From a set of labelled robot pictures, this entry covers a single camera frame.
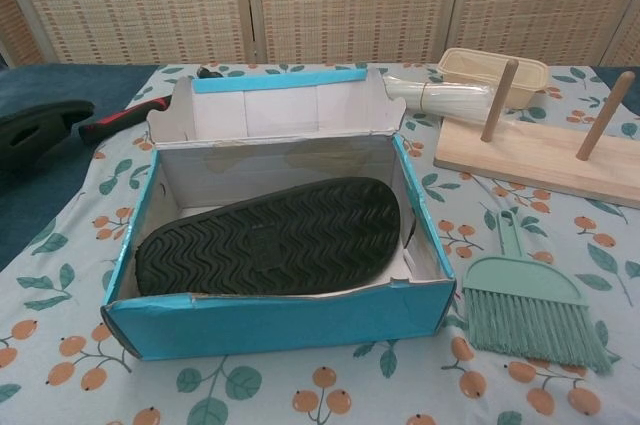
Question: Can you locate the black shoe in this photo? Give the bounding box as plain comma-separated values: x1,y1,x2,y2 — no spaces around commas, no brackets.
0,99,96,181
134,176,419,296

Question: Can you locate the blue cardboard shoe box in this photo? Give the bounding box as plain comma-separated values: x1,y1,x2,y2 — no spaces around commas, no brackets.
99,67,457,361

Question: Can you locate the wooden board with pegs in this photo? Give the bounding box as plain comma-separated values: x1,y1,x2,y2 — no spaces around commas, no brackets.
433,58,640,209

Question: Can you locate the red black claw hammer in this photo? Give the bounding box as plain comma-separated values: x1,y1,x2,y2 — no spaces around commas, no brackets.
78,64,226,146

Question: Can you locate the floral tablecloth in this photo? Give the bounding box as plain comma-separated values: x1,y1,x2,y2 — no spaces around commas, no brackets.
0,62,640,425

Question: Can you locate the beige rectangular tray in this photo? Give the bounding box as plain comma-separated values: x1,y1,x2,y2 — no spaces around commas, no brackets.
438,47,550,109

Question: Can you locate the green hand brush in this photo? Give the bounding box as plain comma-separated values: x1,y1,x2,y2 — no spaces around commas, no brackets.
462,209,614,374

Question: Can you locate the bamboo folding screen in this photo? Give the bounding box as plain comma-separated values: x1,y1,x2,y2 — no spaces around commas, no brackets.
0,0,640,69

